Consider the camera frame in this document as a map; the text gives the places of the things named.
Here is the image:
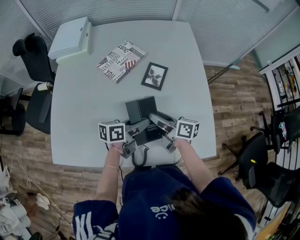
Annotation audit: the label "person's navy shirt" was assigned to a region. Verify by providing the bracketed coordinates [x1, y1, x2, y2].
[72, 165, 257, 240]

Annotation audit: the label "person's left forearm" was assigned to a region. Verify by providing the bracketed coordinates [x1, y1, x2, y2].
[96, 142, 124, 203]

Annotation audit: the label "black phone cord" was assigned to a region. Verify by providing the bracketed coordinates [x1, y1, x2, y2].
[131, 143, 150, 167]

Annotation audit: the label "white floor cable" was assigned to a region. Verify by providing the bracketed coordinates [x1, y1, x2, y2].
[10, 154, 73, 225]

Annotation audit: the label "white roll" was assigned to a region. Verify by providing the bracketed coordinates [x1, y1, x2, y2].
[37, 82, 53, 91]

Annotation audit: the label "black picture frame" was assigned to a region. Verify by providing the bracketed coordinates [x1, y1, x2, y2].
[141, 61, 169, 91]

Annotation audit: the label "white rectangular table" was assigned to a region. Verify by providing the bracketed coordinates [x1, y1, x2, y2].
[50, 20, 217, 168]

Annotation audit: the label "black mesh office chair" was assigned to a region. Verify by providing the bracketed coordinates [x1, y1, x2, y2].
[217, 132, 300, 208]
[250, 107, 300, 155]

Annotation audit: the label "colourful patterned pouch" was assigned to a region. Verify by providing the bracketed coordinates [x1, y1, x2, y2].
[278, 121, 288, 141]

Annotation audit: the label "person's right forearm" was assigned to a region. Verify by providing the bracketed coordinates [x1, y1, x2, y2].
[174, 137, 218, 194]

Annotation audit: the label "white crumpled bags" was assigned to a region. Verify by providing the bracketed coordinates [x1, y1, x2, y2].
[0, 203, 31, 237]

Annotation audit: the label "white flat box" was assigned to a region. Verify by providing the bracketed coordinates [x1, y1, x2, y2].
[48, 16, 92, 60]

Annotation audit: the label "wooden table with white legs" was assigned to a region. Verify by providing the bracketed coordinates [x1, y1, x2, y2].
[257, 203, 300, 240]

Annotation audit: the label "black floor cable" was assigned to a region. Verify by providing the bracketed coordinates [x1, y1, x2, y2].
[46, 210, 75, 237]

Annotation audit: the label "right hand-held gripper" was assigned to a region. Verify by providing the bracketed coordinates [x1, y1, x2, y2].
[149, 112, 200, 155]

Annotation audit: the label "book with printed cover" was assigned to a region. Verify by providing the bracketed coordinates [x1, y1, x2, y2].
[97, 40, 147, 84]

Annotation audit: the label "black high-back office chair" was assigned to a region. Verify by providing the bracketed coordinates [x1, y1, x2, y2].
[13, 32, 57, 135]

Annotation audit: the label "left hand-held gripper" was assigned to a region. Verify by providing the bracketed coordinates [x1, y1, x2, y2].
[97, 118, 152, 160]

